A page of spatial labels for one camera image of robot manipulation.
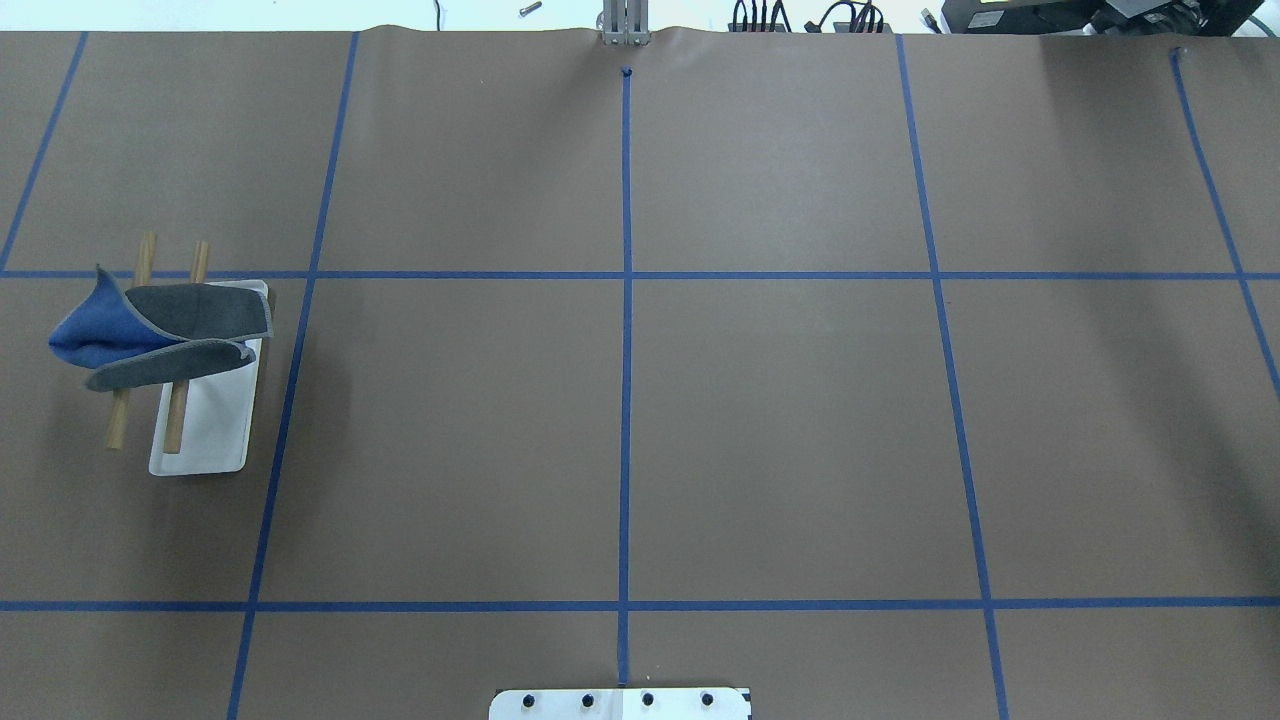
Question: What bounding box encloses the grey and blue towel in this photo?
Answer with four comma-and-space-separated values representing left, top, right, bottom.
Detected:
47, 266, 274, 393

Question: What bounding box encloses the white towel rack base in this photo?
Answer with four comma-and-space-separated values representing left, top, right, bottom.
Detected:
125, 279, 273, 477

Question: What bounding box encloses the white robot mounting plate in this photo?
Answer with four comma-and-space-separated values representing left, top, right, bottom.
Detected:
488, 687, 753, 719

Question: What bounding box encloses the black equipment box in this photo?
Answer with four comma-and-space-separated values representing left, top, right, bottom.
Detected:
940, 1, 1263, 37

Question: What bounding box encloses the aluminium frame post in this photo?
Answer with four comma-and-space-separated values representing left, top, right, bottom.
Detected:
598, 0, 652, 47

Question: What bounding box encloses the black cable bundle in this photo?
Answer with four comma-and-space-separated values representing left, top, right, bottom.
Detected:
730, 0, 893, 35

